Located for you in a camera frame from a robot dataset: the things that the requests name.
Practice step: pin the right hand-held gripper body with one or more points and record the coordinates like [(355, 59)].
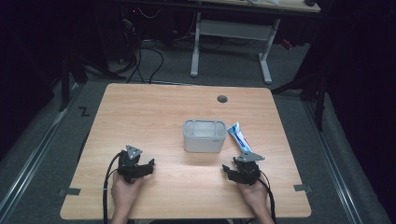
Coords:
[(248, 169)]

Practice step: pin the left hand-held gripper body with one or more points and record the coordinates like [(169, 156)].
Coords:
[(129, 166)]

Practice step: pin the white and blue toothpaste tube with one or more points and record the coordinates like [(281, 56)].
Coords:
[(239, 137)]

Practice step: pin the grey plastic storage box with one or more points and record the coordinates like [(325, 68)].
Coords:
[(204, 135)]

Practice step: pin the person's left hand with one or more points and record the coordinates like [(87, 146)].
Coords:
[(124, 194)]

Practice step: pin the person's right hand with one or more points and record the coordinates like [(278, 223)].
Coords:
[(255, 199)]

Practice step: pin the grey tape strip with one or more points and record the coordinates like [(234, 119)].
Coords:
[(302, 188), (70, 191)]

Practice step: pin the black tape floor mark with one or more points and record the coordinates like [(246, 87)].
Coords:
[(84, 111)]

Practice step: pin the black metal stand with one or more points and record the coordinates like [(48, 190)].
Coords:
[(65, 81), (317, 93)]

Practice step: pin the metal floor rail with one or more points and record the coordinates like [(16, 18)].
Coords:
[(34, 155), (333, 161)]

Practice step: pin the wooden desk with white frame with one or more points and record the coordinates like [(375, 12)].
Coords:
[(233, 29)]

